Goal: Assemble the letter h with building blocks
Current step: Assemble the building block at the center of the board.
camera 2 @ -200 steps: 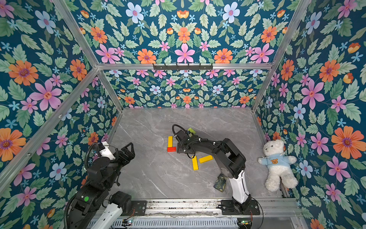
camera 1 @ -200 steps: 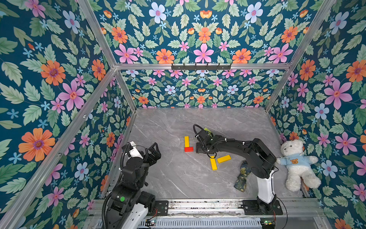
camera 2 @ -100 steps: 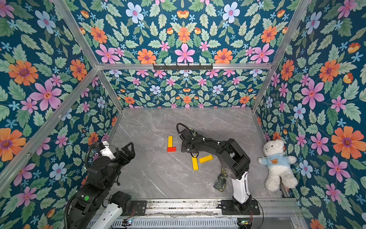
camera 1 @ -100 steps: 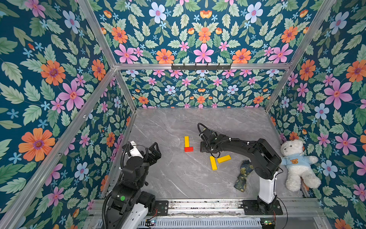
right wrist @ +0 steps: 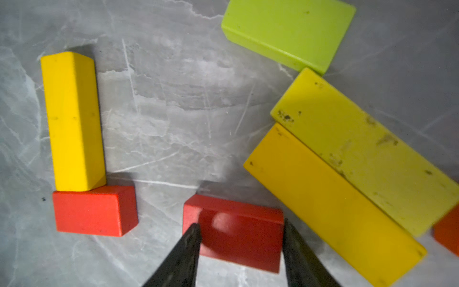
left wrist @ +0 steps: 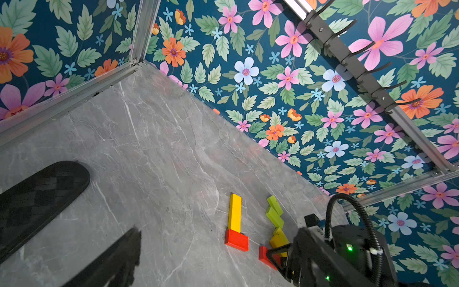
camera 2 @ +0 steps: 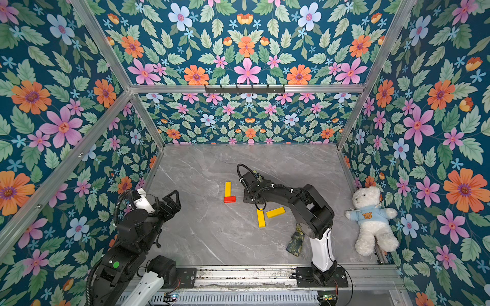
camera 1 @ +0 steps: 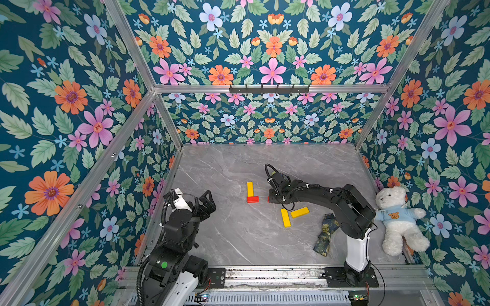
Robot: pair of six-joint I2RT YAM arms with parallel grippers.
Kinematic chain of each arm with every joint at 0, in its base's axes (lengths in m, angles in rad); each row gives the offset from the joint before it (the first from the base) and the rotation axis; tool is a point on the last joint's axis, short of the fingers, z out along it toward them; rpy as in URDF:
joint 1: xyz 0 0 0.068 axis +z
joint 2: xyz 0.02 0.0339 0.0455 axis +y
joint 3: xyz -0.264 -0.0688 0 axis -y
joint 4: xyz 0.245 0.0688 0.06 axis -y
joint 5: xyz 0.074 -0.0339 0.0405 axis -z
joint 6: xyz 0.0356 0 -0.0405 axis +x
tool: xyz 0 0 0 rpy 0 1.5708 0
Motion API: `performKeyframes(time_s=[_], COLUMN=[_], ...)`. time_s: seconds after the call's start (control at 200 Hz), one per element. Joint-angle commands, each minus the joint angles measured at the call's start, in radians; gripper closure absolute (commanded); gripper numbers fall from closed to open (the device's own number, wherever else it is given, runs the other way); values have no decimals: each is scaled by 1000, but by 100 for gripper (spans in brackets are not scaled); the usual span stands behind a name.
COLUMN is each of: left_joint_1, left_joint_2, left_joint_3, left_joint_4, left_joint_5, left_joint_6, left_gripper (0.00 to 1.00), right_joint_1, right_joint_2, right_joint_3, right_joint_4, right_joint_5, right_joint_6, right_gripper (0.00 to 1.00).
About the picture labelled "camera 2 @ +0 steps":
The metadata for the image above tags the black hook rail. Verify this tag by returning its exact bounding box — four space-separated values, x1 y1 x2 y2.
204 85 286 94

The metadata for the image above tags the camouflage cloth pouch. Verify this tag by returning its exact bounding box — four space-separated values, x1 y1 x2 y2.
286 225 305 257

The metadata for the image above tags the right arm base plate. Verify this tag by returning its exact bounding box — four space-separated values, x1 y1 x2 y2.
290 266 349 288

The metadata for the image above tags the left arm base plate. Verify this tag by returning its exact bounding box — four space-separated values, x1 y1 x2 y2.
168 268 197 289

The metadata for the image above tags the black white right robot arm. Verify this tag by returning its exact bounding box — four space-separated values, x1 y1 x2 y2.
238 169 338 286

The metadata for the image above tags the red block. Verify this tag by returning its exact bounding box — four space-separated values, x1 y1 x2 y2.
223 196 236 203

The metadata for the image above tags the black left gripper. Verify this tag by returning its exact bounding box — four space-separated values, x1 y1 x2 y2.
138 189 181 251

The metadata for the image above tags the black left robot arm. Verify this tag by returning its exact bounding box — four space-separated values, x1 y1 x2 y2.
85 189 181 305

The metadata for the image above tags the yellow block left upper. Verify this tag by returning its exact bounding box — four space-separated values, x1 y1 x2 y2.
256 209 266 228

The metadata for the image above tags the white teddy bear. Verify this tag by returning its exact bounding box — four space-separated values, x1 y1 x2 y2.
345 187 399 256

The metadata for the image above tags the aluminium front rail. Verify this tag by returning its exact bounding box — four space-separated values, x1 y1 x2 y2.
177 263 405 291

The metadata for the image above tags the yellow block left lower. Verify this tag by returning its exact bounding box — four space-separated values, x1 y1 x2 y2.
266 207 286 219

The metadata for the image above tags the yellow block of h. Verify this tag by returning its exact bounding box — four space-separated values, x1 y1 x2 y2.
225 182 232 198

